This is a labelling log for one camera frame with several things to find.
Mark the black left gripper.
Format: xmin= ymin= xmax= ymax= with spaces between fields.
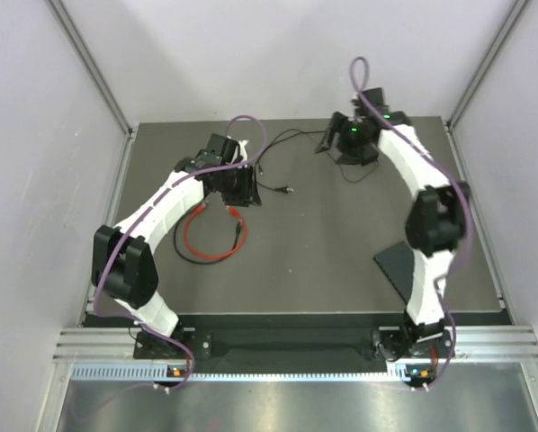
xmin=219 ymin=162 xmax=261 ymax=207

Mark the grey slotted cable duct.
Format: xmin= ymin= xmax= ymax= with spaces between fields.
xmin=70 ymin=363 xmax=428 ymax=383

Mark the black mains cable with plug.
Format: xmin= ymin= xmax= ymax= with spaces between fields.
xmin=250 ymin=128 xmax=337 ymax=195

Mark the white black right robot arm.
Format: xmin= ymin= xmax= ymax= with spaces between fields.
xmin=318 ymin=88 xmax=471 ymax=356

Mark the black ethernet cable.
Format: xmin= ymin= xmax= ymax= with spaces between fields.
xmin=173 ymin=211 xmax=246 ymax=266

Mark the black power adapter cable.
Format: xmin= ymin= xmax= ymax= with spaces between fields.
xmin=336 ymin=159 xmax=382 ymax=185

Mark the dark grey network switch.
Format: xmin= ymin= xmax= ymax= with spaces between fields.
xmin=373 ymin=241 xmax=414 ymax=303

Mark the aluminium frame rail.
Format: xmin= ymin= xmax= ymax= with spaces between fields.
xmin=53 ymin=326 xmax=538 ymax=363

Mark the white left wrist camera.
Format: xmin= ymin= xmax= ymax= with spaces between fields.
xmin=231 ymin=139 xmax=249 ymax=164

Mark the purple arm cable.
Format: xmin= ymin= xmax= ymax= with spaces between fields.
xmin=66 ymin=115 xmax=270 ymax=422
xmin=349 ymin=56 xmax=473 ymax=392

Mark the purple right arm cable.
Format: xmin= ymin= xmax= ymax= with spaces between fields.
xmin=349 ymin=56 xmax=473 ymax=392

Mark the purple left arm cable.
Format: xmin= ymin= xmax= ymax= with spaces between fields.
xmin=66 ymin=115 xmax=270 ymax=422

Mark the red ethernet cable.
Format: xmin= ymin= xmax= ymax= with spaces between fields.
xmin=182 ymin=201 xmax=247 ymax=261

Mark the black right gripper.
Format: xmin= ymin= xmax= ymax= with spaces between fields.
xmin=318 ymin=112 xmax=375 ymax=167

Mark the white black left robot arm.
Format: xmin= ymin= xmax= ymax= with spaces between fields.
xmin=91 ymin=133 xmax=272 ymax=357

